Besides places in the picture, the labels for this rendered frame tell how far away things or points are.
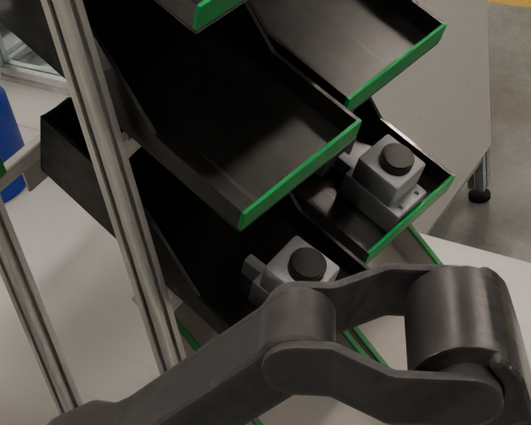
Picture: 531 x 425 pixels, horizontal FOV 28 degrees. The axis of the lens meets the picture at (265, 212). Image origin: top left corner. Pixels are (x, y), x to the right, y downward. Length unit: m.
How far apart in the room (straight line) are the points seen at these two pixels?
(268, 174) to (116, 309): 0.71
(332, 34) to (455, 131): 1.67
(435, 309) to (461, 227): 2.27
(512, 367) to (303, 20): 0.45
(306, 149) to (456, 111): 1.75
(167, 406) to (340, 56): 0.40
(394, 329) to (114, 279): 0.53
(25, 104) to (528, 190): 1.48
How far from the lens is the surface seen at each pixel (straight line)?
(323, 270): 0.83
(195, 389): 0.57
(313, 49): 0.88
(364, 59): 0.89
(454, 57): 2.46
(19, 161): 0.96
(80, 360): 1.40
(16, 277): 0.98
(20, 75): 2.01
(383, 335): 1.08
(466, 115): 2.60
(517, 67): 3.44
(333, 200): 0.97
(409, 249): 1.11
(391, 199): 0.93
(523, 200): 2.89
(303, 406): 1.00
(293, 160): 0.79
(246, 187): 0.77
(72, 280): 1.53
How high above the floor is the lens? 1.82
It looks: 38 degrees down
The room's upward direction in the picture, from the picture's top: 11 degrees counter-clockwise
